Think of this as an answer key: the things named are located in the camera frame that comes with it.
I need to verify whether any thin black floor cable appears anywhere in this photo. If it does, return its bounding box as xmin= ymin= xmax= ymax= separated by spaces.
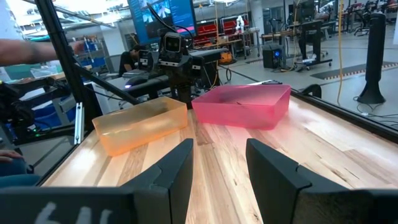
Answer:
xmin=353 ymin=95 xmax=398 ymax=127

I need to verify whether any computer tower with blue lights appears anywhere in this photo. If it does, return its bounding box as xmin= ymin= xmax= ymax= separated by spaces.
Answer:
xmin=262 ymin=43 xmax=284 ymax=70

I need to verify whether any black clamp handle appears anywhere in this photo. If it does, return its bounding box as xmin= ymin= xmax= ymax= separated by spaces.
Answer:
xmin=300 ymin=83 xmax=323 ymax=99

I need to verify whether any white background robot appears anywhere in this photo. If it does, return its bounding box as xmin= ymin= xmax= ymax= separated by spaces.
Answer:
xmin=235 ymin=15 xmax=246 ymax=34

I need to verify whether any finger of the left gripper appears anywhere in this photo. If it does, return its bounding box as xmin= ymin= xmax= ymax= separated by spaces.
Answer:
xmin=182 ymin=83 xmax=194 ymax=108
xmin=170 ymin=83 xmax=182 ymax=101

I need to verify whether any large blue display screen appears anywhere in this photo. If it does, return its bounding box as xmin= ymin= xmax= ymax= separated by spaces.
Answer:
xmin=127 ymin=0 xmax=198 ymax=46

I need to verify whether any silver metal bracket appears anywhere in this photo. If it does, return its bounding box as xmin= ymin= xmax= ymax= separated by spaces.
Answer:
xmin=73 ymin=101 xmax=85 ymax=146

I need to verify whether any blue storage bin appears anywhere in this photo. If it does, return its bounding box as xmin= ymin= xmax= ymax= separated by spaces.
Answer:
xmin=32 ymin=95 xmax=77 ymax=129

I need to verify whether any pink plastic tray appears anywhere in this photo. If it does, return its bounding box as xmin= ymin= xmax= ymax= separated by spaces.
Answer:
xmin=191 ymin=83 xmax=292 ymax=131

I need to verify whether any person's hand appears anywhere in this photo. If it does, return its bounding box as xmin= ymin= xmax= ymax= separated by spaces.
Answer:
xmin=0 ymin=149 xmax=24 ymax=164

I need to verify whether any black computer mouse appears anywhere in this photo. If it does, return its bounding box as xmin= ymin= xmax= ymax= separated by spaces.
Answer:
xmin=125 ymin=76 xmax=149 ymax=89

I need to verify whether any red storage shelving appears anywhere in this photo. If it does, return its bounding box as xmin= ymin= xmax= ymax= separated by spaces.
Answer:
xmin=195 ymin=14 xmax=250 ymax=44

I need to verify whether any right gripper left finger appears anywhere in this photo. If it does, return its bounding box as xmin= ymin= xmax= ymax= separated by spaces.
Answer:
xmin=119 ymin=138 xmax=194 ymax=224

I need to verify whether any black round floor base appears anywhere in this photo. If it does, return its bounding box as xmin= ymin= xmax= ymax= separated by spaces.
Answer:
xmin=356 ymin=12 xmax=387 ymax=105

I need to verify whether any orange plastic tray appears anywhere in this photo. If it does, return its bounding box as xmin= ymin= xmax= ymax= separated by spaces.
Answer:
xmin=91 ymin=96 xmax=189 ymax=157

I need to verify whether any person's forearm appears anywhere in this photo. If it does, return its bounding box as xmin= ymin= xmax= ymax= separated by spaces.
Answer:
xmin=0 ymin=39 xmax=85 ymax=67

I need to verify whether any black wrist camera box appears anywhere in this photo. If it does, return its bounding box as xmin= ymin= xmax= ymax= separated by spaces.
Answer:
xmin=162 ymin=32 xmax=183 ymax=54

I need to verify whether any person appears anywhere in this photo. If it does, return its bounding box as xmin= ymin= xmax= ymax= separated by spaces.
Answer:
xmin=118 ymin=44 xmax=144 ymax=78

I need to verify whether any black yellow-edged floor mat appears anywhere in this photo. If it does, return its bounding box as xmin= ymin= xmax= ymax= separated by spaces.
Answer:
xmin=310 ymin=60 xmax=398 ymax=81

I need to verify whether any black rolling workstation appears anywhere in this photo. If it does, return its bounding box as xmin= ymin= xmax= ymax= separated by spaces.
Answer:
xmin=294 ymin=19 xmax=334 ymax=70

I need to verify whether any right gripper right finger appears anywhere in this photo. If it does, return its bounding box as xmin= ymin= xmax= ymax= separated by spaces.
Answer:
xmin=245 ymin=138 xmax=313 ymax=224

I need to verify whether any person's leg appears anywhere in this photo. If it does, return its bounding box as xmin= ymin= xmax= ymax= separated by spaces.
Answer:
xmin=0 ymin=158 xmax=41 ymax=189

